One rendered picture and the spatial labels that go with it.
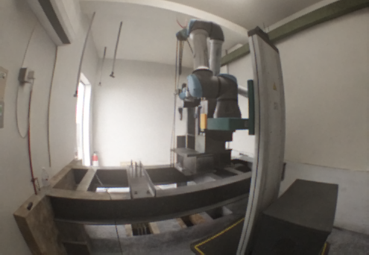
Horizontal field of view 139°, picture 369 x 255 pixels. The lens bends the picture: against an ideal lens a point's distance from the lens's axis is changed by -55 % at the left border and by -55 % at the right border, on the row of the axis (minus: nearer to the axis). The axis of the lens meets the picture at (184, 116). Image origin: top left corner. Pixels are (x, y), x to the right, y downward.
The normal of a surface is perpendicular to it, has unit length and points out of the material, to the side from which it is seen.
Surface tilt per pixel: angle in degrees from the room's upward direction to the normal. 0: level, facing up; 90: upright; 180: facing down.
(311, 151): 90
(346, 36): 90
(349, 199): 90
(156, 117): 90
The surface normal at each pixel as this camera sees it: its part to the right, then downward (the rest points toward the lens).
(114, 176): 0.39, -0.04
